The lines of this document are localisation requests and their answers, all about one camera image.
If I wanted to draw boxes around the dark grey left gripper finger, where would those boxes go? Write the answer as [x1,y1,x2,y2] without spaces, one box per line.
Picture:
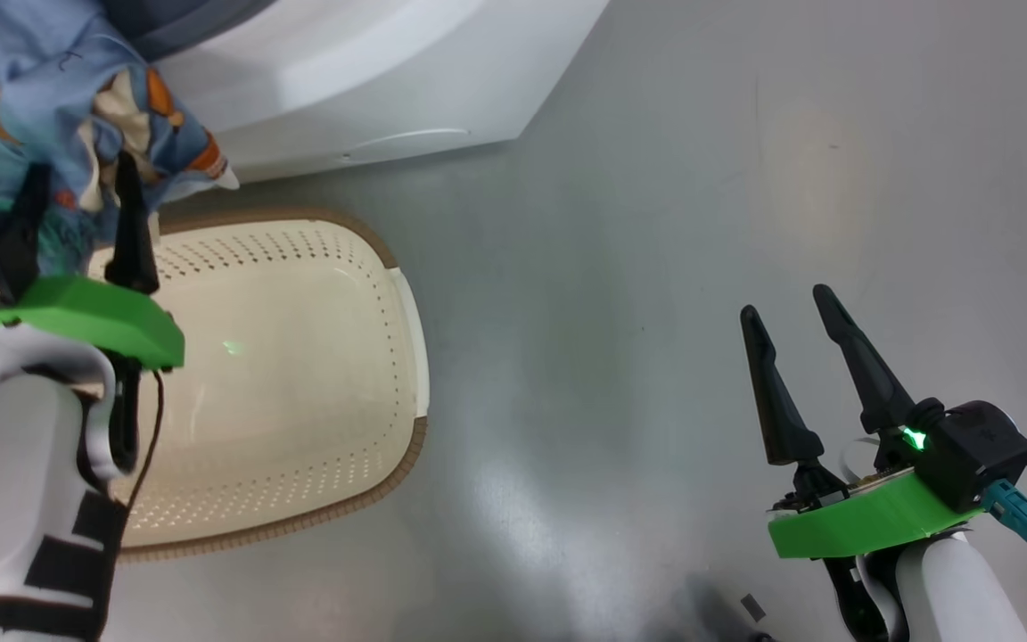
[103,150,161,297]
[4,163,53,300]

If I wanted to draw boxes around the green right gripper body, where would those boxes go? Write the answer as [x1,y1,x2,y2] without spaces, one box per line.
[766,462,987,561]

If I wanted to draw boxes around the blue patterned cloth garment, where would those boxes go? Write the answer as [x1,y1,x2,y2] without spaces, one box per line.
[0,0,240,279]

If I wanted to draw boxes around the cream perforated laundry basket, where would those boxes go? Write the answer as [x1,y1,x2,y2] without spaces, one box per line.
[86,207,431,564]

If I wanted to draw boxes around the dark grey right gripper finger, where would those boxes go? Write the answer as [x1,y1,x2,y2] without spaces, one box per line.
[739,304,826,467]
[812,284,918,436]

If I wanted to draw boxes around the white front-load washing machine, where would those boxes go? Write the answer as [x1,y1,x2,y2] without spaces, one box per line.
[99,0,611,185]

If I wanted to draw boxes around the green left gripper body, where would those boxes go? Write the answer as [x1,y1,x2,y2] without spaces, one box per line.
[0,273,186,372]

